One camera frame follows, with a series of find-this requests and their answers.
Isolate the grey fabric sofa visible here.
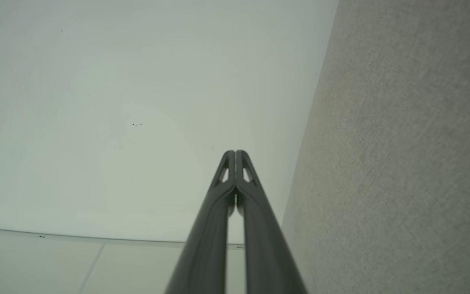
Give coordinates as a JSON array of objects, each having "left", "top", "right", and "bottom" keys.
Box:
[{"left": 282, "top": 0, "right": 470, "bottom": 294}]

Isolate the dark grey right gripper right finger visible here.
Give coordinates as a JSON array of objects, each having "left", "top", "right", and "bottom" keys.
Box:
[{"left": 235, "top": 150, "right": 308, "bottom": 294}]

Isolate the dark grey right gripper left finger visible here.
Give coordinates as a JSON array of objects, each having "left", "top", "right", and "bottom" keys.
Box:
[{"left": 165, "top": 150, "right": 236, "bottom": 294}]

